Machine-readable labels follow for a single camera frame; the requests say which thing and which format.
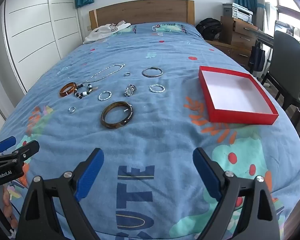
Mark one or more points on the small orange bangle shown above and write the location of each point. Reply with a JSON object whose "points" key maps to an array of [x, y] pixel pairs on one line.
{"points": [[64, 93]]}

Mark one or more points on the white garment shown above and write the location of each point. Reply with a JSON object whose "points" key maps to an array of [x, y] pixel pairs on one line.
{"points": [[102, 32]]}

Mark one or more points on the low wooden cabinet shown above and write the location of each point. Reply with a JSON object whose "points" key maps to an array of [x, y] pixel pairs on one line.
{"points": [[230, 51]]}

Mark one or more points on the white wardrobe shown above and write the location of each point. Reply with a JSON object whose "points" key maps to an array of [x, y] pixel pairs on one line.
{"points": [[35, 30]]}

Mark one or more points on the wooden drawer chest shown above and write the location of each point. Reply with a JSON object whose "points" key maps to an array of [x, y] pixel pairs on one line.
{"points": [[240, 33]]}

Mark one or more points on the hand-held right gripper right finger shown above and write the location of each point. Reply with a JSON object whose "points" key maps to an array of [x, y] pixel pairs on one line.
{"points": [[206, 177]]}

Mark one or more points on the grey desk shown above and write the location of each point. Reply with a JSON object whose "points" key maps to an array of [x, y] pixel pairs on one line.
{"points": [[265, 37]]}

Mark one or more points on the wooden bed headboard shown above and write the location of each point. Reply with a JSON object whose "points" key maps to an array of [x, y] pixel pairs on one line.
{"points": [[145, 12]]}

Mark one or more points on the printed blue blanket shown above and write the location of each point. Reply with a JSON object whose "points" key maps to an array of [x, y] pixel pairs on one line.
{"points": [[165, 130]]}

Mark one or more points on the person's left hand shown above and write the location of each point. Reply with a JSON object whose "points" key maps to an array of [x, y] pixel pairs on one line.
{"points": [[9, 201]]}

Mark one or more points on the thin dark metal bangle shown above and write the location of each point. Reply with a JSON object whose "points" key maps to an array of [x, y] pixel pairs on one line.
{"points": [[146, 76]]}

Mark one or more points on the black backpack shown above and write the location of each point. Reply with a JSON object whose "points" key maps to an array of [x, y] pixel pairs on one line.
{"points": [[208, 28]]}

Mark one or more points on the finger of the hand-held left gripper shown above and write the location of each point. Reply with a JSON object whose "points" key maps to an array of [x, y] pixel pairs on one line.
{"points": [[6, 143], [27, 151]]}

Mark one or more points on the red shallow box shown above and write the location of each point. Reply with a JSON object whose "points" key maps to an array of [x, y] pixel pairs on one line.
{"points": [[230, 92]]}

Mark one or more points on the dark grey office chair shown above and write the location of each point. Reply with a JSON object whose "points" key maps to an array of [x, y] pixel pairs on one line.
{"points": [[287, 55]]}

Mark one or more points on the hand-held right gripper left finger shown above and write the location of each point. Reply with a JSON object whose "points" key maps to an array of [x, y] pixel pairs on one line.
{"points": [[88, 177]]}

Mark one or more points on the large brown resin bangle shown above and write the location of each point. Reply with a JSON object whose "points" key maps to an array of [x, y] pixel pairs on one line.
{"points": [[130, 113]]}

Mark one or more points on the dark hanging bag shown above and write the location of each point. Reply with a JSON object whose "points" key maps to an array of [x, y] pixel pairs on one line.
{"points": [[257, 57]]}

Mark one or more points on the white grey printer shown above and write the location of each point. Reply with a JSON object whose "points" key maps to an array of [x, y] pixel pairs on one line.
{"points": [[237, 11]]}

